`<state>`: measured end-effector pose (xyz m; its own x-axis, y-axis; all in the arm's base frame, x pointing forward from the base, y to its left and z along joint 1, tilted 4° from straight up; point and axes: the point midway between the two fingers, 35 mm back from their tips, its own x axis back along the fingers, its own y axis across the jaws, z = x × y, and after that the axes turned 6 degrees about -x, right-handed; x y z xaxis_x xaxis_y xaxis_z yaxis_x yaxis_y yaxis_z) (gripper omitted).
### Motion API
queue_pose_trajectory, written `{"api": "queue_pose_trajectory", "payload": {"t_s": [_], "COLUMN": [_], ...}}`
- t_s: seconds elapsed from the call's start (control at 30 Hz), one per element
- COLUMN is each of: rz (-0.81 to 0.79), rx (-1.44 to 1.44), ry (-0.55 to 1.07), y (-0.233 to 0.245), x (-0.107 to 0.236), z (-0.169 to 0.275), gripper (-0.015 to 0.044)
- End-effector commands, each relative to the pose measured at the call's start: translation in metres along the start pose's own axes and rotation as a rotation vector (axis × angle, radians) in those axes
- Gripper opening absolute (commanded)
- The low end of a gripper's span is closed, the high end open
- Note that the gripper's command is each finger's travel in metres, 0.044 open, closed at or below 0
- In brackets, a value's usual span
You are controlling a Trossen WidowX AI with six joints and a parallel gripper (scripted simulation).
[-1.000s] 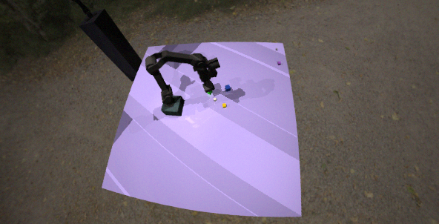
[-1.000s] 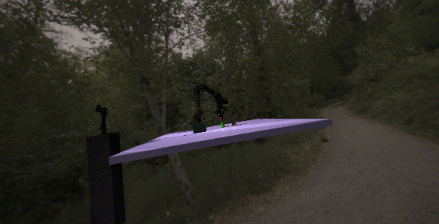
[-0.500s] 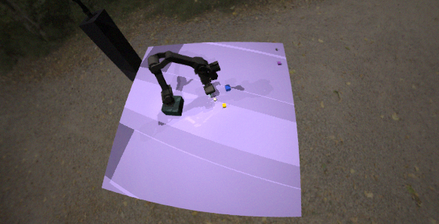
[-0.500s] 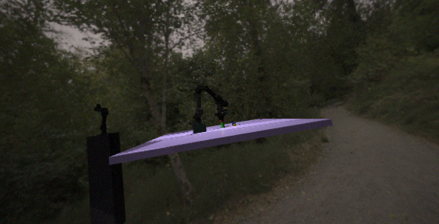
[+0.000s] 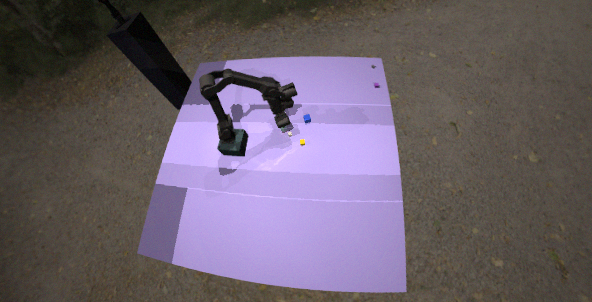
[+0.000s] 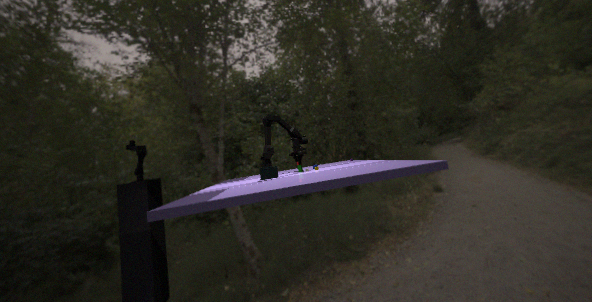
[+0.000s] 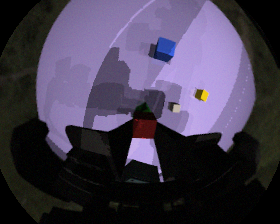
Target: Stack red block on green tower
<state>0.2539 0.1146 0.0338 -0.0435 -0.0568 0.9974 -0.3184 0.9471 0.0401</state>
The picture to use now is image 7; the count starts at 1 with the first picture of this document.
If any blue cube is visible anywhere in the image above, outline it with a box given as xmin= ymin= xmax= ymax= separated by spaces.
xmin=153 ymin=37 xmax=176 ymax=61

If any red block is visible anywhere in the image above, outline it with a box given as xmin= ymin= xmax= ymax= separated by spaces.
xmin=132 ymin=112 xmax=156 ymax=140

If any yellow block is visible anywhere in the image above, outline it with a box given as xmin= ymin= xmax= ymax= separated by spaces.
xmin=195 ymin=88 xmax=209 ymax=101

